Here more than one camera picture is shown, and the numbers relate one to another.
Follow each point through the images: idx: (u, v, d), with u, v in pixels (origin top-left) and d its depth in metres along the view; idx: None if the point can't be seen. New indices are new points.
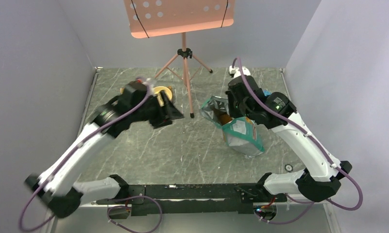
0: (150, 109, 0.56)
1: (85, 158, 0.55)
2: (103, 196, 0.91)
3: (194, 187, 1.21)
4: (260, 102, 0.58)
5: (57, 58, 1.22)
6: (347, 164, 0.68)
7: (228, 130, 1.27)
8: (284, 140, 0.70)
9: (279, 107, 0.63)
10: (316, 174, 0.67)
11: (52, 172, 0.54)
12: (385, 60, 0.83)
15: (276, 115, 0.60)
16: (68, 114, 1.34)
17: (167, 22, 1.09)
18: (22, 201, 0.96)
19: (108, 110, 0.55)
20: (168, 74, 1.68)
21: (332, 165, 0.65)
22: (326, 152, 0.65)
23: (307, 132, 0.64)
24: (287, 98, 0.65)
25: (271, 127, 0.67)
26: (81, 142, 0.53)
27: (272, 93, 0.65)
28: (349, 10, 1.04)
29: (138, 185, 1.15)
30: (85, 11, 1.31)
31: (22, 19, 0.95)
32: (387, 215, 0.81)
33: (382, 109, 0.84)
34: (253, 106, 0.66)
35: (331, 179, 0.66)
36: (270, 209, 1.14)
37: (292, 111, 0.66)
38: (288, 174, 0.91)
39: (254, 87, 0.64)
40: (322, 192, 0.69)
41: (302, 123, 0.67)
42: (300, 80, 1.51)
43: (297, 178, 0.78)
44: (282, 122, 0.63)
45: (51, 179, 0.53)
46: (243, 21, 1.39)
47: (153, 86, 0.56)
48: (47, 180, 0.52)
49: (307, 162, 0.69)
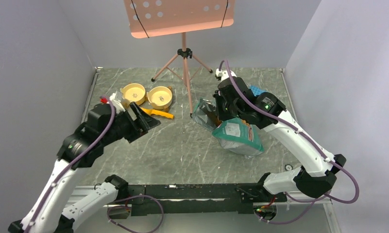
0: (123, 126, 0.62)
1: (64, 192, 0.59)
2: (105, 201, 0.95)
3: (194, 187, 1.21)
4: (245, 100, 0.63)
5: (57, 58, 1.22)
6: (341, 157, 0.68)
7: (221, 134, 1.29)
8: (278, 138, 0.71)
9: (268, 107, 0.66)
10: (312, 169, 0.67)
11: (31, 218, 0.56)
12: (384, 60, 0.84)
15: (264, 113, 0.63)
16: (68, 114, 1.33)
17: (167, 22, 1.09)
18: (23, 202, 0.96)
19: (76, 142, 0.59)
20: (168, 74, 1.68)
21: (326, 159, 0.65)
22: (318, 146, 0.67)
23: (298, 129, 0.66)
24: (277, 97, 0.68)
25: (263, 127, 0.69)
26: (54, 181, 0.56)
27: (262, 93, 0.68)
28: (349, 10, 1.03)
29: (138, 185, 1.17)
30: (85, 11, 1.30)
31: (22, 19, 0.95)
32: (387, 215, 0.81)
33: (382, 110, 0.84)
34: (244, 107, 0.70)
35: (327, 174, 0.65)
36: (269, 209, 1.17)
37: (282, 109, 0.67)
38: (286, 173, 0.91)
39: (243, 88, 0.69)
40: (318, 188, 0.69)
41: (293, 120, 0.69)
42: (300, 80, 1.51)
43: (295, 176, 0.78)
44: (272, 121, 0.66)
45: (33, 221, 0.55)
46: (243, 20, 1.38)
47: (116, 106, 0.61)
48: (29, 225, 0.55)
49: (301, 159, 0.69)
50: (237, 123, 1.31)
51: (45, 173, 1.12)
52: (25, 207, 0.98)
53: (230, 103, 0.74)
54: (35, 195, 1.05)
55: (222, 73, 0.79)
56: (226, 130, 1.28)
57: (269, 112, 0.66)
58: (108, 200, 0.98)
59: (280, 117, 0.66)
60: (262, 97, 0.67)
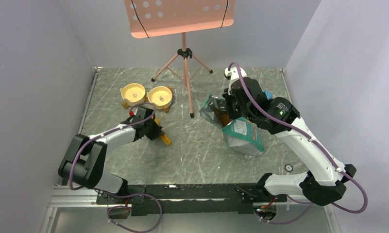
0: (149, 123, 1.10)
1: (118, 137, 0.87)
2: (111, 187, 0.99)
3: (194, 187, 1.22)
4: (257, 106, 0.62)
5: (57, 58, 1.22)
6: (352, 168, 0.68)
7: (229, 131, 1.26)
8: (288, 143, 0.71)
9: (282, 112, 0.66)
10: (321, 178, 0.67)
11: (104, 133, 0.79)
12: (384, 61, 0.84)
15: (279, 122, 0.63)
16: (68, 114, 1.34)
17: (167, 22, 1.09)
18: (23, 202, 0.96)
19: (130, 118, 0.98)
20: (168, 74, 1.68)
21: (337, 170, 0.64)
22: (330, 156, 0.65)
23: (311, 137, 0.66)
24: (292, 104, 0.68)
25: (275, 132, 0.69)
26: (123, 126, 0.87)
27: (276, 98, 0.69)
28: (349, 10, 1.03)
29: (138, 185, 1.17)
30: (85, 11, 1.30)
31: (21, 20, 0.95)
32: (387, 216, 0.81)
33: (382, 110, 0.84)
34: (257, 111, 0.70)
35: (337, 184, 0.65)
36: (270, 209, 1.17)
37: (296, 116, 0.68)
38: (289, 176, 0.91)
39: (257, 91, 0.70)
40: (327, 196, 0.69)
41: (306, 127, 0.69)
42: (300, 80, 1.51)
43: (300, 182, 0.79)
44: (286, 128, 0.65)
45: (102, 136, 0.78)
46: (243, 21, 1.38)
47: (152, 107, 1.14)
48: (100, 135, 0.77)
49: (312, 167, 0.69)
50: (243, 121, 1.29)
51: (45, 173, 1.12)
52: (25, 207, 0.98)
53: (243, 105, 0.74)
54: (35, 195, 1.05)
55: (231, 72, 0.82)
56: (233, 127, 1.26)
57: (283, 118, 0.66)
58: (112, 189, 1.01)
59: (294, 124, 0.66)
60: (276, 103, 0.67)
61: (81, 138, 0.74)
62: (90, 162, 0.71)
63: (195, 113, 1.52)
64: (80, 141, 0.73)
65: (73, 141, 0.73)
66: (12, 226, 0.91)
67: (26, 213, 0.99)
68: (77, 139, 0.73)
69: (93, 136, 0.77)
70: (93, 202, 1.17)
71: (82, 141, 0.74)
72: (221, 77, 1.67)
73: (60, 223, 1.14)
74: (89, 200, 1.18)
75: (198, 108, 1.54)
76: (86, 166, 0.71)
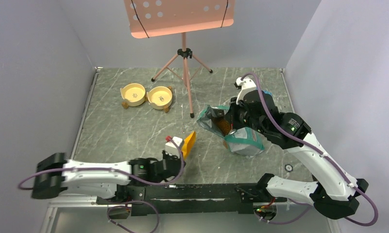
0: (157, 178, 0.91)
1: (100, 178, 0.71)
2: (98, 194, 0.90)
3: (194, 187, 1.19)
4: (273, 121, 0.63)
5: (57, 58, 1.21)
6: (363, 181, 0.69)
7: (230, 138, 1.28)
8: (299, 158, 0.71)
9: (294, 128, 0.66)
10: (333, 192, 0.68)
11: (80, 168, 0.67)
12: (383, 63, 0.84)
15: (292, 137, 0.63)
16: (67, 113, 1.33)
17: (167, 22, 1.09)
18: (23, 202, 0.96)
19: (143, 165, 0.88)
20: (168, 74, 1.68)
21: (349, 185, 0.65)
22: (343, 172, 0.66)
23: (323, 153, 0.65)
24: (302, 119, 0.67)
25: (287, 148, 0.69)
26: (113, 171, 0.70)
27: (287, 113, 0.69)
28: (349, 11, 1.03)
29: (138, 185, 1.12)
30: (84, 11, 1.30)
31: (21, 19, 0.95)
32: (388, 216, 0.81)
33: (383, 112, 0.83)
34: (269, 125, 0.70)
35: (349, 198, 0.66)
36: (270, 209, 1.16)
37: (307, 131, 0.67)
38: (294, 183, 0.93)
39: (270, 106, 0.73)
40: (338, 210, 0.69)
41: (317, 142, 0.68)
42: (300, 80, 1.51)
43: (312, 192, 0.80)
44: (297, 143, 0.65)
45: (74, 171, 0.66)
46: (243, 21, 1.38)
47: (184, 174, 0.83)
48: (71, 170, 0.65)
49: (323, 181, 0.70)
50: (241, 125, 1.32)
51: None
52: (25, 207, 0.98)
53: (255, 119, 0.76)
54: None
55: (244, 82, 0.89)
56: (233, 133, 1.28)
57: (295, 134, 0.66)
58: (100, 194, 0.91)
59: (306, 140, 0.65)
60: (287, 118, 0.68)
61: (56, 161, 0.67)
62: (40, 187, 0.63)
63: (195, 113, 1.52)
64: (55, 162, 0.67)
65: (53, 157, 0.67)
66: (13, 226, 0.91)
67: (27, 212, 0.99)
68: (55, 159, 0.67)
69: (69, 165, 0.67)
70: (93, 202, 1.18)
71: (56, 163, 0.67)
72: (221, 77, 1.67)
73: (60, 223, 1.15)
74: (89, 200, 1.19)
75: (198, 108, 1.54)
76: (39, 187, 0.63)
